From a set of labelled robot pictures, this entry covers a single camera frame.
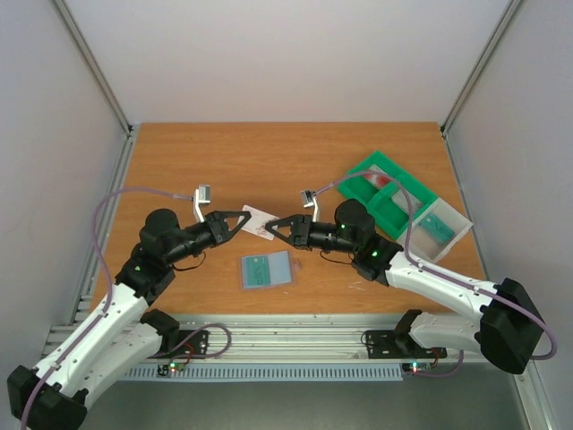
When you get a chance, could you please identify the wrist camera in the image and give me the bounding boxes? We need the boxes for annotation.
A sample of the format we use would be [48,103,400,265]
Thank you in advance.
[192,185,211,223]
[300,189,321,222]

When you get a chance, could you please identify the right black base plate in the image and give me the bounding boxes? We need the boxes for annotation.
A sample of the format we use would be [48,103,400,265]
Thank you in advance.
[361,330,448,359]

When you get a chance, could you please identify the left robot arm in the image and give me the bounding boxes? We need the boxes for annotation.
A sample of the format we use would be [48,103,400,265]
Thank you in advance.
[7,209,251,429]

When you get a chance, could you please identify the aluminium frame post right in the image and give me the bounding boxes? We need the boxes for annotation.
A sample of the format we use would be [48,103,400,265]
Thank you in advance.
[440,0,527,135]

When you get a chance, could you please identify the small green bin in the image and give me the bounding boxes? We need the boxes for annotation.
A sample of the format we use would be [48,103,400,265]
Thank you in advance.
[366,173,438,239]

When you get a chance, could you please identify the large green bin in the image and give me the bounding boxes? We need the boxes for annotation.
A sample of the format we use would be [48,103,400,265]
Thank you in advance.
[337,151,406,205]

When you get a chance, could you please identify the white bin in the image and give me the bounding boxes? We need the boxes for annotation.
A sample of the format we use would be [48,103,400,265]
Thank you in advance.
[408,198,473,263]

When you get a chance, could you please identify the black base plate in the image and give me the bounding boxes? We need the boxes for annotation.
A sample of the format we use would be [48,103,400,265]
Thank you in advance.
[152,330,210,358]
[361,330,448,359]

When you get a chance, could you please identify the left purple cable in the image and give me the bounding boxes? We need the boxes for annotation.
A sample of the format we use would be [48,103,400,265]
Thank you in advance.
[20,186,232,430]

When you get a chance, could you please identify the pink leather card holder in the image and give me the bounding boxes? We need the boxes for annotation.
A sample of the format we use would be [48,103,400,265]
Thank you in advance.
[239,251,295,290]

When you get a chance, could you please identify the grey slotted cable duct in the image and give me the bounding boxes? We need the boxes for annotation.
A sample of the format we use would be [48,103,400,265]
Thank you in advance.
[121,363,403,383]

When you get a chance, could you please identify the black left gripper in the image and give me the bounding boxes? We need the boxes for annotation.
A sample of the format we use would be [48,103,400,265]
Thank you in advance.
[166,211,251,265]

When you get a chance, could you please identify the aluminium frame post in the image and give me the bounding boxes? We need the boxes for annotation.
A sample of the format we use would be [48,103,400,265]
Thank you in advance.
[440,0,527,135]
[48,0,135,135]

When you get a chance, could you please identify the aluminium frame post left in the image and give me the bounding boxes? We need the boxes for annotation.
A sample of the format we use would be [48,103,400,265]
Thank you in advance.
[48,0,135,135]

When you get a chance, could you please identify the teal chip card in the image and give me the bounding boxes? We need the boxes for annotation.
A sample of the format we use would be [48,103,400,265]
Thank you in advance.
[241,255,271,289]

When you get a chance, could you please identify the teal card stack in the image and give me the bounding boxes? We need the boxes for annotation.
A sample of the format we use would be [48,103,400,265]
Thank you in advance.
[420,212,455,245]

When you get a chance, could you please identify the aluminium front rail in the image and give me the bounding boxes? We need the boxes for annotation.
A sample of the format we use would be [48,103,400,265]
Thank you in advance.
[39,313,534,364]

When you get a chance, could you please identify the white card red drawings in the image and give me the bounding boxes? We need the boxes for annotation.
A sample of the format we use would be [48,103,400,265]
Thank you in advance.
[241,205,278,241]

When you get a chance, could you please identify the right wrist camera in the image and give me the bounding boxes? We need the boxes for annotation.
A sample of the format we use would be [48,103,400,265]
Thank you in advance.
[300,189,321,222]

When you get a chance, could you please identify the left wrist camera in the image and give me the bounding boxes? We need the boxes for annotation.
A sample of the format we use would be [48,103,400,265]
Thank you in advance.
[192,185,211,223]

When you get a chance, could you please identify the red circle card stack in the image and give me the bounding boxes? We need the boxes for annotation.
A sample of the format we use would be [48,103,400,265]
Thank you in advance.
[364,174,391,190]

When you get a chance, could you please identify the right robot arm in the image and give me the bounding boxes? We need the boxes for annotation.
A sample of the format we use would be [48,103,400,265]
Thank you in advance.
[265,199,543,374]

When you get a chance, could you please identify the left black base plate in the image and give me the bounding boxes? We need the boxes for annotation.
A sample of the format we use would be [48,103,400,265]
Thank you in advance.
[152,330,210,358]

